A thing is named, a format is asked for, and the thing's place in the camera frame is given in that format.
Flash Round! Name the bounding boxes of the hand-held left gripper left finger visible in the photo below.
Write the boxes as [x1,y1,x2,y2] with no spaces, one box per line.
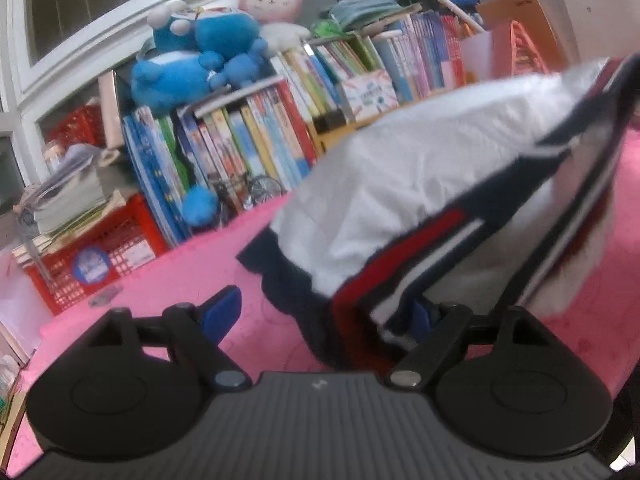
[85,285,252,392]

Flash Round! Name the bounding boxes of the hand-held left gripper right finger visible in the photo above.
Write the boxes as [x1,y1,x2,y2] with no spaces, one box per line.
[385,300,553,391]

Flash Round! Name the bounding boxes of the white navy jacket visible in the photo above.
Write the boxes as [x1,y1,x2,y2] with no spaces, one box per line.
[236,55,633,371]

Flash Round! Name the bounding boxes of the blue plush ball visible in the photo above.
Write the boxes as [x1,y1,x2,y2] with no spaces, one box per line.
[181,186,221,226]

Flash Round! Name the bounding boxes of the small grey clip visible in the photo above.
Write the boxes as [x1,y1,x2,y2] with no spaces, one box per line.
[89,286,123,307]

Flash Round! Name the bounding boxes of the red plastic crate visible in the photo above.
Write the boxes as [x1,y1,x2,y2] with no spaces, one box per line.
[25,194,171,317]

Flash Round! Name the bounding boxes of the miniature bicycle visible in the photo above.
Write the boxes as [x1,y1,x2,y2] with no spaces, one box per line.
[215,172,288,211]

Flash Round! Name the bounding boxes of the row of tall picture books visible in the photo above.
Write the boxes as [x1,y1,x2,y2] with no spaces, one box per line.
[121,77,321,250]

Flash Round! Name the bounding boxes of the stack of papers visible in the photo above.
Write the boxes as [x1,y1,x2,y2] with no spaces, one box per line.
[14,144,132,261]

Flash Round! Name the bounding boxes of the wooden drawer organizer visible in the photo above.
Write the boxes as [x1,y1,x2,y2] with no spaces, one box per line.
[304,110,396,156]

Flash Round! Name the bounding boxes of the white plastic bag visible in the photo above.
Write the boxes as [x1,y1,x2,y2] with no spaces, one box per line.
[0,247,55,361]

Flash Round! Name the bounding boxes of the black power adapter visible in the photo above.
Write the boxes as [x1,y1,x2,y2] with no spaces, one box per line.
[312,110,348,133]

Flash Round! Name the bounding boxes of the green label plastic bottle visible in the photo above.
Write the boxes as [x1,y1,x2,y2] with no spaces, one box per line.
[0,354,23,411]

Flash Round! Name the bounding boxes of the white printed box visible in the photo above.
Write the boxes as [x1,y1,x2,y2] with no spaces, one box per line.
[340,71,401,123]

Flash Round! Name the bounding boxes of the brown flat board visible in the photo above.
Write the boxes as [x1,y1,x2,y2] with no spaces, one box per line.
[97,70,125,150]

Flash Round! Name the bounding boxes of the red plastic basket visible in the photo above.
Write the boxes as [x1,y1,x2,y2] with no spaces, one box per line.
[47,104,107,150]

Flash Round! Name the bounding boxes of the large blue plush toy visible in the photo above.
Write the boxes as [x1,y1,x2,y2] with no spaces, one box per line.
[131,51,226,116]

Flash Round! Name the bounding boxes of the row of green yellow books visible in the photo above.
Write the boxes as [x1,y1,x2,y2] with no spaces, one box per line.
[272,35,381,116]

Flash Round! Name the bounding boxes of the white paper sheet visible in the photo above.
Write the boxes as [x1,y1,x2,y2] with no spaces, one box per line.
[459,30,496,86]

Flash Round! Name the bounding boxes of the row of pink blue books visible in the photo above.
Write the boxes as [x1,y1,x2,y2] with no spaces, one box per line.
[372,10,466,106]

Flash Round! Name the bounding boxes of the blue white plush toy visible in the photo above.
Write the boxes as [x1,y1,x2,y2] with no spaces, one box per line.
[147,2,271,88]

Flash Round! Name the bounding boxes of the green plush toy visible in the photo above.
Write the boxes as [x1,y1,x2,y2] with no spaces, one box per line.
[310,17,351,40]

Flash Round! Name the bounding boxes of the white plastic pipe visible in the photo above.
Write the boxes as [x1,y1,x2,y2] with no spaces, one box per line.
[427,0,488,36]

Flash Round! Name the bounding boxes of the stack of teal face masks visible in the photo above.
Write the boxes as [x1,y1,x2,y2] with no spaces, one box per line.
[327,0,403,31]

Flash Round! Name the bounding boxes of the pink bunny plush toy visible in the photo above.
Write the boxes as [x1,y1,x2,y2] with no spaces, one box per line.
[225,0,312,56]

